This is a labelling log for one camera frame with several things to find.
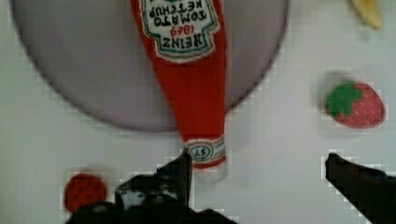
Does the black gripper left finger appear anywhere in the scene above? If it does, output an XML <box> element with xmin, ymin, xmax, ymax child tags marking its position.
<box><xmin>115</xmin><ymin>148</ymin><xmax>192</xmax><ymax>210</ymax></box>

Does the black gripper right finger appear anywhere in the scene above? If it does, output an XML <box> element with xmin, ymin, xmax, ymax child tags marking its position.
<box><xmin>325</xmin><ymin>153</ymin><xmax>396</xmax><ymax>224</ymax></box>

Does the red plush ketchup bottle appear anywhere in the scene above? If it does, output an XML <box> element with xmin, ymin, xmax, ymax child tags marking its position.
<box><xmin>130</xmin><ymin>0</ymin><xmax>227</xmax><ymax>182</ymax></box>

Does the grey oval plate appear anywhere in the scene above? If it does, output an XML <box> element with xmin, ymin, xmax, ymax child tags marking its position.
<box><xmin>8</xmin><ymin>0</ymin><xmax>291</xmax><ymax>133</ymax></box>

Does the small red plush berry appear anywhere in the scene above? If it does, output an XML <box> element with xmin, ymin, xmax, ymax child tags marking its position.
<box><xmin>64</xmin><ymin>174</ymin><xmax>107</xmax><ymax>213</ymax></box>

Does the pink plush strawberry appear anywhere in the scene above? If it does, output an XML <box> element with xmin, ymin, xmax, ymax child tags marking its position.
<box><xmin>324</xmin><ymin>81</ymin><xmax>386</xmax><ymax>129</ymax></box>

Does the yellow plush banana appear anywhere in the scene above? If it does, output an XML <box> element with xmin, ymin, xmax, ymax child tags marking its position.
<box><xmin>350</xmin><ymin>0</ymin><xmax>383</xmax><ymax>30</ymax></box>

